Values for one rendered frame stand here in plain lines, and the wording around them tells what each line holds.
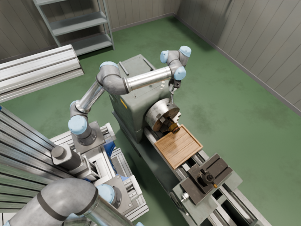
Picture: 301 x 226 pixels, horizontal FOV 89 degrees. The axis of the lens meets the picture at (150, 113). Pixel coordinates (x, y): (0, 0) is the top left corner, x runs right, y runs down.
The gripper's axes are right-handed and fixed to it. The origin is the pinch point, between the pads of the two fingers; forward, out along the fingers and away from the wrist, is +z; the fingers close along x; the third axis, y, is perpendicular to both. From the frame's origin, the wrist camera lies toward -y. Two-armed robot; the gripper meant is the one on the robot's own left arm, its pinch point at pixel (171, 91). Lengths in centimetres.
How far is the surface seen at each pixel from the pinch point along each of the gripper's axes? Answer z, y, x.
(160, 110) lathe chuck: 15.5, -8.8, 5.9
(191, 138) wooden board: 45, -14, -31
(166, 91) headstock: 11.4, 11.8, 1.1
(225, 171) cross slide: 37, -47, -53
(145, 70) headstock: 9.9, 36.4, 21.3
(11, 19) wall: 77, 227, 282
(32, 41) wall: 125, 236, 268
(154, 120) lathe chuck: 22.5, -14.6, 9.5
